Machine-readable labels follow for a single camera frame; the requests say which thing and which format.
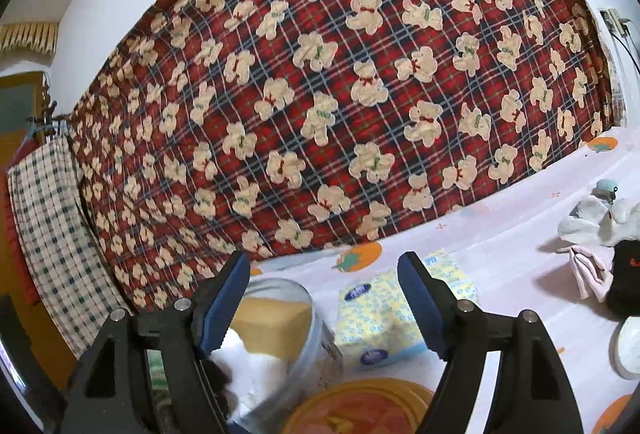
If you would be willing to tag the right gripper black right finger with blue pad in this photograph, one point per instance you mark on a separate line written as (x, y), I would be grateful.
(532, 392)

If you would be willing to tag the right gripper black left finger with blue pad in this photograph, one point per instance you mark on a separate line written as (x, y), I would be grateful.
(111, 391)

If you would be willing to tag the yellow sponge cloth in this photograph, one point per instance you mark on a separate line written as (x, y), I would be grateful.
(273, 327)

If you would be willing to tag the white knit work glove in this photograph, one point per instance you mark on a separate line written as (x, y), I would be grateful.
(593, 222)

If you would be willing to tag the beige green checked cloth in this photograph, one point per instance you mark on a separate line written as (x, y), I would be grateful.
(79, 289)

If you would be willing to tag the clear plastic storage jar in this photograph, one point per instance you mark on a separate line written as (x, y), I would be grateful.
(263, 391)

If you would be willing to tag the pink cloth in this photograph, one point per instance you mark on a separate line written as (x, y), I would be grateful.
(592, 269)

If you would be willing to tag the black fabric item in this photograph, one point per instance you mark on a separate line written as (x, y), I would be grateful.
(623, 298)

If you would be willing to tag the white persimmon print tablecloth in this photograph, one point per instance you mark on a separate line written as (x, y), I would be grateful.
(507, 244)

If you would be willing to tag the yellow lid with red picture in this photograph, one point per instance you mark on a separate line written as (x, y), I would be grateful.
(378, 405)

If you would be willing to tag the yellow blue tissue pack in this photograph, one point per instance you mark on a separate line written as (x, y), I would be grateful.
(374, 323)

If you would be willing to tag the gold fringed curtain valance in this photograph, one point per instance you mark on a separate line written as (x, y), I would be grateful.
(40, 37)

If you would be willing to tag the red plaid teddy bear blanket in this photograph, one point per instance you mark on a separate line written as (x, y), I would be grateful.
(278, 127)

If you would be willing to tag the light blue plush keychain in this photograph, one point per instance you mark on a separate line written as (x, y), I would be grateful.
(606, 191)

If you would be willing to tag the wall power socket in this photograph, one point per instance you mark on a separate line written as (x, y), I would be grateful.
(615, 23)

